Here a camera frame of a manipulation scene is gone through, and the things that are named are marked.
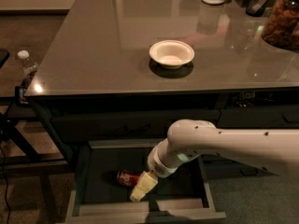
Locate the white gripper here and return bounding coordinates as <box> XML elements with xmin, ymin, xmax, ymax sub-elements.
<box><xmin>130</xmin><ymin>140</ymin><xmax>182</xmax><ymax>202</ymax></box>

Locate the red coke can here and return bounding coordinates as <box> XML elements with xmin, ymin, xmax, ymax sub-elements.
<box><xmin>117</xmin><ymin>170</ymin><xmax>140</xmax><ymax>188</ymax></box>

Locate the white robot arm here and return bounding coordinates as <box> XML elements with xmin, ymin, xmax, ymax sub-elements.
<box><xmin>130</xmin><ymin>119</ymin><xmax>299</xmax><ymax>202</ymax></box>

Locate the open middle drawer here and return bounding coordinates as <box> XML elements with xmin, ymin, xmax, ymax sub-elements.
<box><xmin>65</xmin><ymin>140</ymin><xmax>226</xmax><ymax>224</ymax></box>

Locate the right bottom drawer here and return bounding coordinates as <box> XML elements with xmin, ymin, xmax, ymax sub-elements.
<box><xmin>204</xmin><ymin>160</ymin><xmax>270</xmax><ymax>179</ymax></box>

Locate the closed top drawer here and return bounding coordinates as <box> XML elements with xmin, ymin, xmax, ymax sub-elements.
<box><xmin>51</xmin><ymin>109</ymin><xmax>220</xmax><ymax>143</ymax></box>

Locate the right top drawer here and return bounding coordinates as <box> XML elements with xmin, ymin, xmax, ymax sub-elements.
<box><xmin>217</xmin><ymin>105</ymin><xmax>299</xmax><ymax>129</ymax></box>

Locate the dark cabinet with drawers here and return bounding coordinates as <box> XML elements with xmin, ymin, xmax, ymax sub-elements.
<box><xmin>29</xmin><ymin>89</ymin><xmax>299</xmax><ymax>224</ymax></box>

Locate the white bowl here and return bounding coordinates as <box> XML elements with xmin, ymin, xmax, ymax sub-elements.
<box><xmin>149</xmin><ymin>40</ymin><xmax>194</xmax><ymax>69</ymax></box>

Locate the clear water bottle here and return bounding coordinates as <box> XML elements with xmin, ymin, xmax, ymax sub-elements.
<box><xmin>18</xmin><ymin>50</ymin><xmax>39</xmax><ymax>82</ymax></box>

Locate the clear snack jar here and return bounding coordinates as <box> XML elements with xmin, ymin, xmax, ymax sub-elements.
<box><xmin>262</xmin><ymin>0</ymin><xmax>299</xmax><ymax>49</ymax></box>

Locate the black side table frame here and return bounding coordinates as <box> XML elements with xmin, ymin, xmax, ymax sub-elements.
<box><xmin>0</xmin><ymin>49</ymin><xmax>71</xmax><ymax>175</ymax></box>

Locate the black cable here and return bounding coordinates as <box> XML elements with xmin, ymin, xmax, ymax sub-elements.
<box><xmin>0</xmin><ymin>140</ymin><xmax>13</xmax><ymax>224</ymax></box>

